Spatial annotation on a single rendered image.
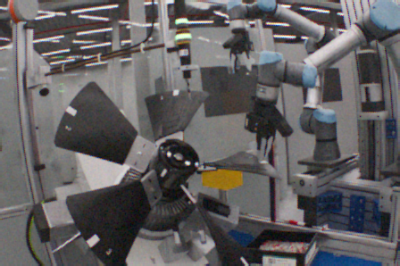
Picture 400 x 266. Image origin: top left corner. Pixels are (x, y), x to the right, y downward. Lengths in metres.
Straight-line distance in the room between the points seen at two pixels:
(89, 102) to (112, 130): 0.11
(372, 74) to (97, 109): 1.11
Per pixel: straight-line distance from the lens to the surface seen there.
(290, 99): 4.69
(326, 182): 1.49
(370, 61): 1.44
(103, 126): 0.91
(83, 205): 0.72
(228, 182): 1.37
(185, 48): 0.95
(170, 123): 1.02
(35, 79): 1.26
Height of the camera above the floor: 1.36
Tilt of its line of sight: 5 degrees down
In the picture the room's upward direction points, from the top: 6 degrees counter-clockwise
